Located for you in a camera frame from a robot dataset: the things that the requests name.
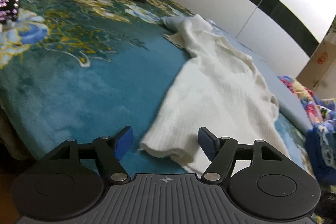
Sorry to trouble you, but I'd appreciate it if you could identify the colourful floral blanket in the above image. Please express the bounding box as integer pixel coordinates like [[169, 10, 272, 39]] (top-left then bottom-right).
[[277, 74, 336, 130]]

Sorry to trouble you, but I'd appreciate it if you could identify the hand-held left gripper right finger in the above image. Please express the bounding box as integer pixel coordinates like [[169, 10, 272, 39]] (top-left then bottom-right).
[[199, 127, 289, 184]]

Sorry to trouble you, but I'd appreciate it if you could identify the cardboard box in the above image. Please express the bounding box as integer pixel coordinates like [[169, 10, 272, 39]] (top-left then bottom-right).
[[295, 17, 336, 100]]

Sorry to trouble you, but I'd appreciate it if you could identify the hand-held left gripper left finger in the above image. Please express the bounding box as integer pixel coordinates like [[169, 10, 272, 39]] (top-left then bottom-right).
[[42, 126, 134, 185]]

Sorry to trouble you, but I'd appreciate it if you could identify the white knit sweater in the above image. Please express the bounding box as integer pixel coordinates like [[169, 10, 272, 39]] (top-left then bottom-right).
[[139, 14, 292, 178]]

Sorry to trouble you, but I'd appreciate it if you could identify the blue floral blanket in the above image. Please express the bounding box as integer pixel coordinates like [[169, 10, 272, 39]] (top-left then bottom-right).
[[0, 0, 315, 180]]

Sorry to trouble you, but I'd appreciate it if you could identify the white black wardrobe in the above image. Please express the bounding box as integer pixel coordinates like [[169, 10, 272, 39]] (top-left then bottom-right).
[[168, 0, 336, 77]]

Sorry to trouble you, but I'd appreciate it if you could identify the light blue daisy quilt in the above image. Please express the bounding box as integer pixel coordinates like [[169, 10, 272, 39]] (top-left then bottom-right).
[[160, 16, 313, 135]]

